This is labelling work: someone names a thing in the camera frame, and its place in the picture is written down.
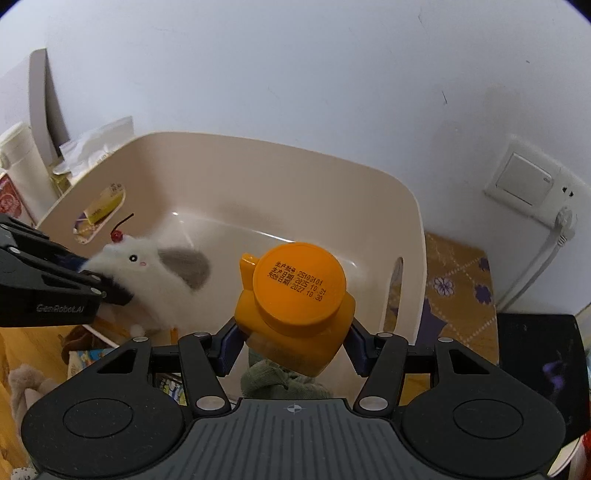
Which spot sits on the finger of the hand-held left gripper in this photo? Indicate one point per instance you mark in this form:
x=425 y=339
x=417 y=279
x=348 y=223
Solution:
x=41 y=242
x=69 y=279

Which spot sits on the green cloth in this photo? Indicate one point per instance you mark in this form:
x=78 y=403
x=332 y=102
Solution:
x=272 y=378

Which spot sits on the red box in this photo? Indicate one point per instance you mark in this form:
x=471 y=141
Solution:
x=9 y=203

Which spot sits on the brown mat purple flowers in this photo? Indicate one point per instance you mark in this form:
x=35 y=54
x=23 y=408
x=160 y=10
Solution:
x=461 y=277

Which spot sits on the orange plastic bottle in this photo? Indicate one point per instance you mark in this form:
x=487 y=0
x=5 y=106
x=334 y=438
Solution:
x=295 y=286

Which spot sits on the olive tissue box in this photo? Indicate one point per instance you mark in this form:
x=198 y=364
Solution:
x=62 y=183

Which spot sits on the white plush mouse toy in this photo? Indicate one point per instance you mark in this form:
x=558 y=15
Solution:
x=152 y=281

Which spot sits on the white wall switch socket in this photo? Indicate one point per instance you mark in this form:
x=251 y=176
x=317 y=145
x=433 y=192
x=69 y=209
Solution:
x=521 y=180

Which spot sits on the red bag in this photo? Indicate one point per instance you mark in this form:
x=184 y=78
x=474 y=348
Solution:
x=582 y=457

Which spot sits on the wooden desk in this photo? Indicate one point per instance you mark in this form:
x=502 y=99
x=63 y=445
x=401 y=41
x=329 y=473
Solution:
x=27 y=350

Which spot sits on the beige plastic storage bin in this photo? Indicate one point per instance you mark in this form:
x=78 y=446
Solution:
x=277 y=184

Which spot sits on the beige plush toy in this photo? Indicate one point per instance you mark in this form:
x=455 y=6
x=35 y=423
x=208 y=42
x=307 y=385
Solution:
x=32 y=392

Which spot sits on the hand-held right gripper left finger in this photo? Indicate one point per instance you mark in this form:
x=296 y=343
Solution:
x=231 y=350

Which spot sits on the brown toy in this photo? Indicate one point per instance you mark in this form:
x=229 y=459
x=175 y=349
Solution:
x=76 y=344

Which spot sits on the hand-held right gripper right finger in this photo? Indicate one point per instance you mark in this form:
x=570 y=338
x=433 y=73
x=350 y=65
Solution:
x=358 y=353

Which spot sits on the white plug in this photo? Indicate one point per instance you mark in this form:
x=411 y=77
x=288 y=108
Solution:
x=564 y=224

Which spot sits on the white thermos bottle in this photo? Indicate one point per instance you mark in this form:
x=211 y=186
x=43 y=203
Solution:
x=21 y=170

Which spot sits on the colourful snack packet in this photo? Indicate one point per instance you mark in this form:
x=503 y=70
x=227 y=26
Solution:
x=94 y=361

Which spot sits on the cream tissue pack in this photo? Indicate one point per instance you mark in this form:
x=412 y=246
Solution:
x=92 y=143

